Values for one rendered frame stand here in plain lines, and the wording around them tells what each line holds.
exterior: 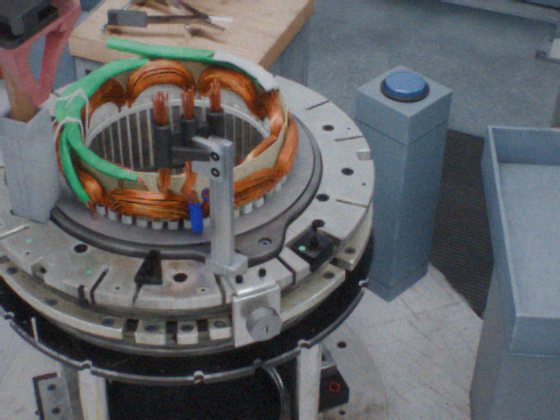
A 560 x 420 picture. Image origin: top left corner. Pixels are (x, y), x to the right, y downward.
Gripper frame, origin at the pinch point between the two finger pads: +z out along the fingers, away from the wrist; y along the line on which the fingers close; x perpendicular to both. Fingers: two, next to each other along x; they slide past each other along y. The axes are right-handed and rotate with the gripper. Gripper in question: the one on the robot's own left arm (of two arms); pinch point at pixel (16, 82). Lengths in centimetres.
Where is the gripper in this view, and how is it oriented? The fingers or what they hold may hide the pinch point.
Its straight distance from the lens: 77.8
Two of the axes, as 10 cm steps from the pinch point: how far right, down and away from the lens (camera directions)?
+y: 8.3, 3.9, -3.9
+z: 0.0, 7.1, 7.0
